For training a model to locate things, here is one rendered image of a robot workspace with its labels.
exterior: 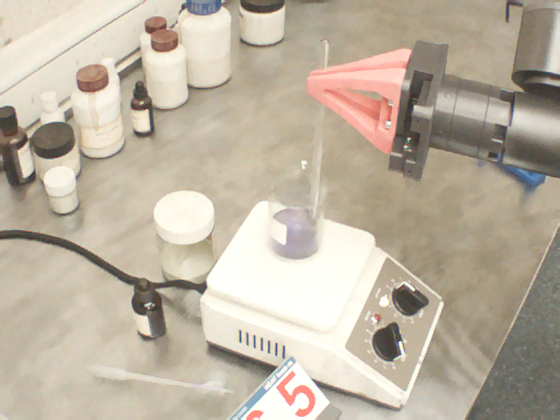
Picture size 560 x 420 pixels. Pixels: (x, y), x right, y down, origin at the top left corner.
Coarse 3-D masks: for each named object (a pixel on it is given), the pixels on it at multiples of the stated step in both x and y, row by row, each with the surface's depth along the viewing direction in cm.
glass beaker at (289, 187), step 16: (304, 160) 65; (272, 176) 64; (288, 176) 65; (304, 176) 65; (320, 176) 64; (272, 192) 62; (288, 192) 66; (304, 192) 67; (320, 192) 65; (272, 208) 63; (288, 208) 61; (304, 208) 61; (320, 208) 62; (272, 224) 64; (288, 224) 63; (304, 224) 63; (320, 224) 64; (272, 240) 65; (288, 240) 64; (304, 240) 64; (320, 240) 65; (288, 256) 65; (304, 256) 65
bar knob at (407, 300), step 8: (400, 288) 67; (408, 288) 67; (392, 296) 67; (400, 296) 67; (408, 296) 67; (416, 296) 67; (424, 296) 67; (400, 304) 67; (408, 304) 68; (416, 304) 67; (424, 304) 67; (400, 312) 67; (408, 312) 67; (416, 312) 68
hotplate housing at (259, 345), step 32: (384, 256) 70; (224, 320) 65; (256, 320) 64; (352, 320) 64; (256, 352) 67; (288, 352) 65; (320, 352) 63; (320, 384) 66; (352, 384) 64; (384, 384) 63
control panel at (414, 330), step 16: (384, 272) 69; (400, 272) 70; (384, 288) 68; (416, 288) 70; (368, 304) 66; (432, 304) 70; (368, 320) 65; (384, 320) 66; (400, 320) 67; (416, 320) 68; (432, 320) 69; (352, 336) 63; (368, 336) 64; (416, 336) 67; (352, 352) 62; (368, 352) 63; (416, 352) 66; (384, 368) 63; (400, 368) 64; (400, 384) 63
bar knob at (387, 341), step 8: (384, 328) 64; (392, 328) 63; (376, 336) 64; (384, 336) 64; (392, 336) 63; (400, 336) 63; (376, 344) 63; (384, 344) 64; (392, 344) 63; (400, 344) 63; (376, 352) 63; (384, 352) 63; (392, 352) 63; (400, 352) 62; (384, 360) 63; (392, 360) 64
